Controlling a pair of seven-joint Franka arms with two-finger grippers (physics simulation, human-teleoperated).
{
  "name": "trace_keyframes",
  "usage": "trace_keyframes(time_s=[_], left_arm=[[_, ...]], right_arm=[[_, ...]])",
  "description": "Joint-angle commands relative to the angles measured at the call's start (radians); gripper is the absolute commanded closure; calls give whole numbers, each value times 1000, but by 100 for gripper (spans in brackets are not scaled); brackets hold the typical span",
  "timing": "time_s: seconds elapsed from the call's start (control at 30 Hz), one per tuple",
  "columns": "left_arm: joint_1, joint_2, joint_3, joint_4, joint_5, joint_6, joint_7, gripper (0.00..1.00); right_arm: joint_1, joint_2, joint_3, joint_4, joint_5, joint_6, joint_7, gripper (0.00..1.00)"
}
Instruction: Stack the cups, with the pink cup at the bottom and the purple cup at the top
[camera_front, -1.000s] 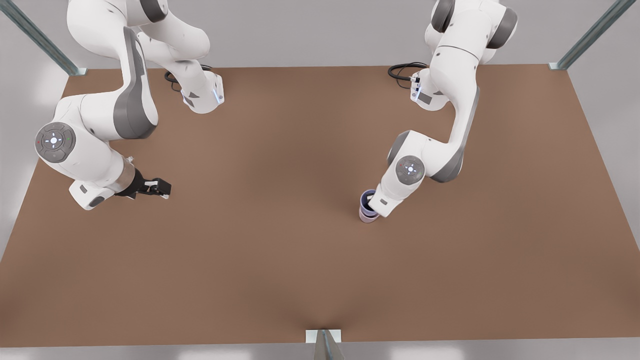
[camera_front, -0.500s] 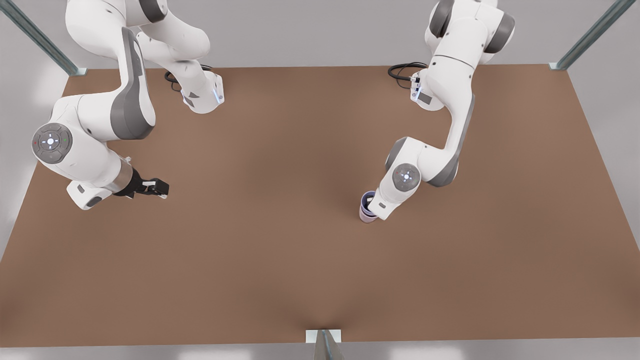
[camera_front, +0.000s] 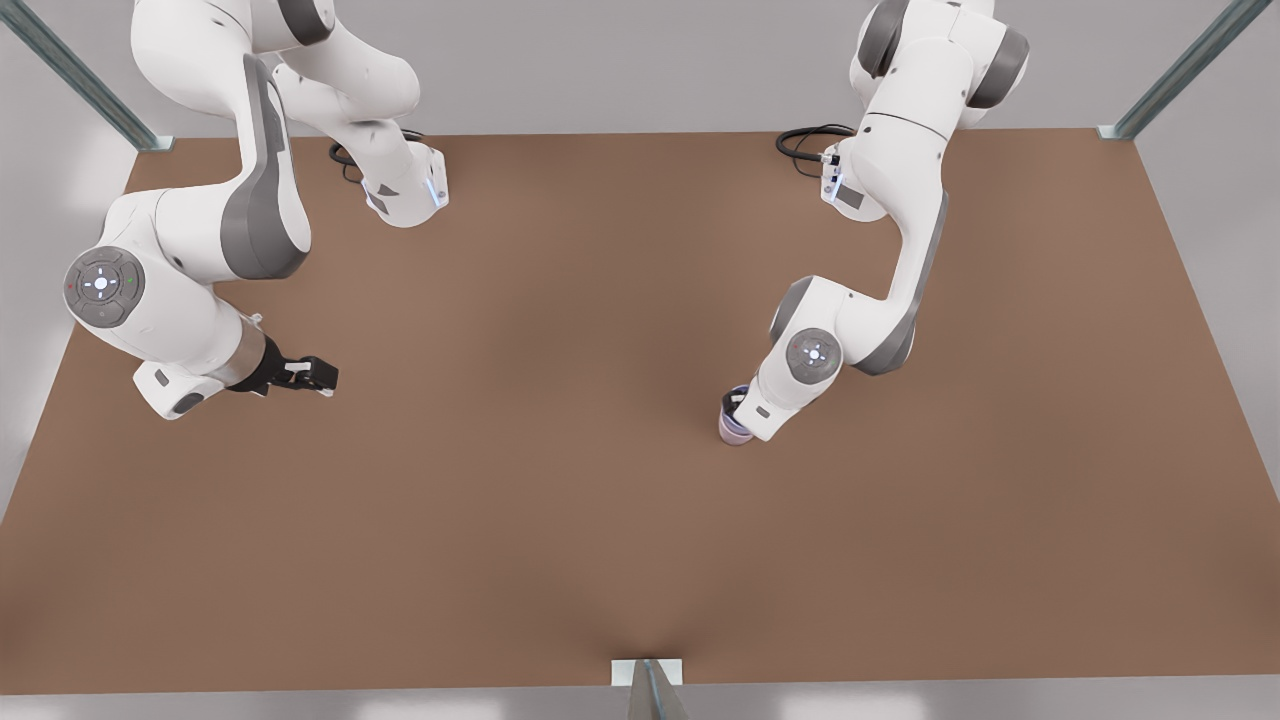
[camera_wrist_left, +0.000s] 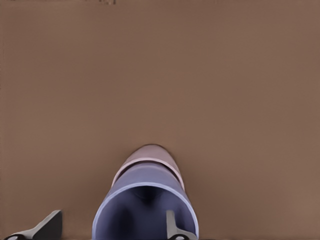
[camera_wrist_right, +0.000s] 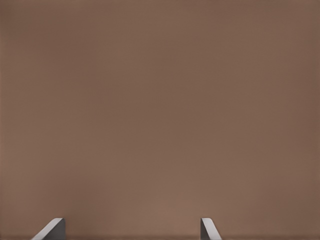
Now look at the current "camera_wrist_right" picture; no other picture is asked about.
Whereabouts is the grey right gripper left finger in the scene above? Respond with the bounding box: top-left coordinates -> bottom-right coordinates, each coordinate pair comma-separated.
30,217 -> 66,240

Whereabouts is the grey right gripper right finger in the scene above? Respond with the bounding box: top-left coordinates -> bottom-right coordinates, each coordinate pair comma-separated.
200,217 -> 223,240

